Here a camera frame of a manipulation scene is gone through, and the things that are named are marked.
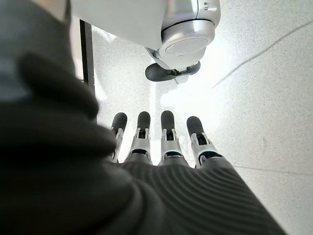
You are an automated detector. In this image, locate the black robot left foot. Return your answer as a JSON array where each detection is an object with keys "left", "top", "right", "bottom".
[{"left": 145, "top": 61, "right": 201, "bottom": 83}]

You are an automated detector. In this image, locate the dark cabinet plinth strip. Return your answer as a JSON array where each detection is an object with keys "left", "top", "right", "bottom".
[{"left": 79, "top": 19, "right": 95, "bottom": 87}]

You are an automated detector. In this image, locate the dark left robot hand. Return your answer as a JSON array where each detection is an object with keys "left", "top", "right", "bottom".
[{"left": 0, "top": 0, "right": 287, "bottom": 235}]

